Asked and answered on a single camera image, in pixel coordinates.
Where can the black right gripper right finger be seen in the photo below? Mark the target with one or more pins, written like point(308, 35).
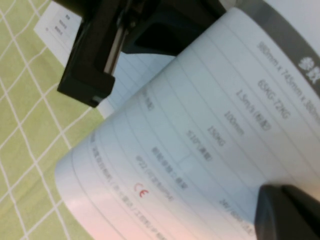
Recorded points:
point(307, 215)

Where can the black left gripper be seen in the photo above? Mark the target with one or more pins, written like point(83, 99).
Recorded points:
point(150, 7)

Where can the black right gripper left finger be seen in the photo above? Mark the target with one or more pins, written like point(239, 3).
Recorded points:
point(272, 217)

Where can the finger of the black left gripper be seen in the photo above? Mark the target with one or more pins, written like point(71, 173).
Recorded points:
point(87, 72)

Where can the white product brochure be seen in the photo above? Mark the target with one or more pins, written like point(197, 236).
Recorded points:
point(175, 125)

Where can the green checked tablecloth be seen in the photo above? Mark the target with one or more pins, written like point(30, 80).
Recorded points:
point(30, 125)

